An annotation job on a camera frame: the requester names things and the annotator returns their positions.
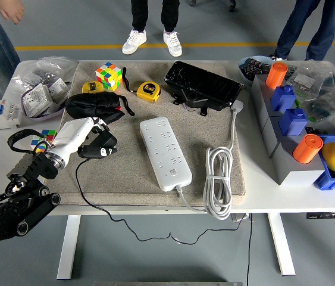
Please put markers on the person's left hand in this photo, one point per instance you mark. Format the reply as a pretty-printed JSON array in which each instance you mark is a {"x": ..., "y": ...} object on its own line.
[{"x": 12, "y": 10}]

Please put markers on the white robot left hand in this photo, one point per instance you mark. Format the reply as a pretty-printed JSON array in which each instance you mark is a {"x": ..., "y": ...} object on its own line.
[{"x": 72, "y": 134}]

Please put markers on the black plug adapter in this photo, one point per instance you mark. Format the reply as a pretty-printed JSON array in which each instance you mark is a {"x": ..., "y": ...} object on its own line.
[{"x": 104, "y": 140}]

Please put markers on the white power strip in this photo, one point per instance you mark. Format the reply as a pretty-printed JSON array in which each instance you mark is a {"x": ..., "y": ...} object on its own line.
[{"x": 164, "y": 149}]

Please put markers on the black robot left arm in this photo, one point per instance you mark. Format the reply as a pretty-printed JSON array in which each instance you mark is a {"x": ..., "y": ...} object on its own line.
[{"x": 33, "y": 169}]

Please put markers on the colourful puzzle cube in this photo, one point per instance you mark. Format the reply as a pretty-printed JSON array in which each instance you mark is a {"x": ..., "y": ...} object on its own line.
[
  {"x": 109, "y": 76},
  {"x": 49, "y": 134}
]

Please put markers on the black cloth pouch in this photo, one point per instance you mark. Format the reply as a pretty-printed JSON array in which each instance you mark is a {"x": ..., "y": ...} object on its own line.
[{"x": 95, "y": 104}]

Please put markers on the clear bag of parts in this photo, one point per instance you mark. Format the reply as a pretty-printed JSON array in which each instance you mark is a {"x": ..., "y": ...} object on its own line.
[{"x": 36, "y": 74}]

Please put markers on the black table control panel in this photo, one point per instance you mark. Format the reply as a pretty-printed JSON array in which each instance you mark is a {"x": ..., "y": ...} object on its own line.
[{"x": 328, "y": 215}]

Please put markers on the white circuit breaker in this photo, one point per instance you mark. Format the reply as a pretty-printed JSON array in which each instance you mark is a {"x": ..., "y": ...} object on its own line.
[{"x": 3, "y": 114}]

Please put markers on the white table leg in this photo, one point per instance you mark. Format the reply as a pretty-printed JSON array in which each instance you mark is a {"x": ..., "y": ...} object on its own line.
[
  {"x": 69, "y": 247},
  {"x": 281, "y": 247}
]

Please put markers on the grey-brown mat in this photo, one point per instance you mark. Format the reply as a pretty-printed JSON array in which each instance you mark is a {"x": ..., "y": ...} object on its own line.
[{"x": 191, "y": 134}]

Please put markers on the grey holder box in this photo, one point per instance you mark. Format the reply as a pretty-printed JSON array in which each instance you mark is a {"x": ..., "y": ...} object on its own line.
[{"x": 292, "y": 172}]

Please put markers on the grey under-table box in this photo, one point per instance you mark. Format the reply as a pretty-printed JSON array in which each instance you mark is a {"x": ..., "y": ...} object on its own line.
[{"x": 238, "y": 217}]

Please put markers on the orange cylinder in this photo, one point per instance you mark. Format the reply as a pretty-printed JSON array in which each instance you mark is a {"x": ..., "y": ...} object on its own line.
[
  {"x": 307, "y": 149},
  {"x": 275, "y": 76}
]

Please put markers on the black finned device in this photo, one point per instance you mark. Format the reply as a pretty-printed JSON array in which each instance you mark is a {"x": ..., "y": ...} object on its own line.
[{"x": 203, "y": 83}]

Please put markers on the blue plastic block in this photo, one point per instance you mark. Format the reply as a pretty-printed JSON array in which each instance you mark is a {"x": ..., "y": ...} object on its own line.
[
  {"x": 283, "y": 98},
  {"x": 293, "y": 122}
]

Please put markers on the light blue bowl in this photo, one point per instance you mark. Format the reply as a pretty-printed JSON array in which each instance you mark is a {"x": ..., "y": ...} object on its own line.
[{"x": 243, "y": 74}]

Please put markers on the green plastic piece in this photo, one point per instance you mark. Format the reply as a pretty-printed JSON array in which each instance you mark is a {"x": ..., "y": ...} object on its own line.
[{"x": 297, "y": 103}]

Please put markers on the clear bags of components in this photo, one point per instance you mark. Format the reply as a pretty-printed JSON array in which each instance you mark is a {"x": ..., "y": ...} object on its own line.
[{"x": 328, "y": 89}]

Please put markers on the black printed packets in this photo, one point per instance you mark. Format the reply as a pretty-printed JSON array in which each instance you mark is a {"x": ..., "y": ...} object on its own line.
[{"x": 255, "y": 66}]

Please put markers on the white wall socket module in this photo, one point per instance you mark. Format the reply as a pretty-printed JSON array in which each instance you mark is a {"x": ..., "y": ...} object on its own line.
[
  {"x": 61, "y": 89},
  {"x": 36, "y": 99}
]

